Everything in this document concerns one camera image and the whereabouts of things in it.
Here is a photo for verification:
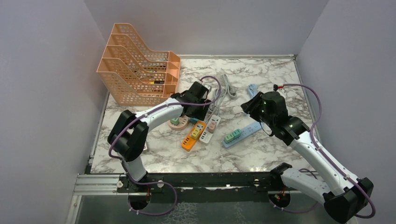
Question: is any teal cube plug adapter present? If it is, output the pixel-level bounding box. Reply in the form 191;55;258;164
189;118;198;124

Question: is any green plug adapter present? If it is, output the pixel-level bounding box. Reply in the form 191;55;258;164
170;118;180;126
223;133;234;144

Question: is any yellow cube plug adapter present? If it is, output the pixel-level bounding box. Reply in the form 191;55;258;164
190;127;202;140

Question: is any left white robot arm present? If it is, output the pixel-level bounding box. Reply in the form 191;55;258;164
107;82;211;192

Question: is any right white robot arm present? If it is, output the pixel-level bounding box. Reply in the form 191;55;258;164
241;91;374;224

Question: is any blue power strip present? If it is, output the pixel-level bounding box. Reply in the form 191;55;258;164
222;122;261;148

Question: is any round pink power strip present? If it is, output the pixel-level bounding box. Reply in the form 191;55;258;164
168;115;189;131

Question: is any white power strip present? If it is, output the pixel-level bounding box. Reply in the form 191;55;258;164
199;115;221;145

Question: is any orange power strip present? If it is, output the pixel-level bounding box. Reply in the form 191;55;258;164
181;120;206;152

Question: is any orange mesh file organizer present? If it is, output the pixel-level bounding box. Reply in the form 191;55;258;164
97;23;181;106

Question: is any grey coiled cable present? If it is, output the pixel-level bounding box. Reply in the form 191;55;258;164
205;73;238;115

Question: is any black mounting rail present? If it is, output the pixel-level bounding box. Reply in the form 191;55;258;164
117;172;290;203

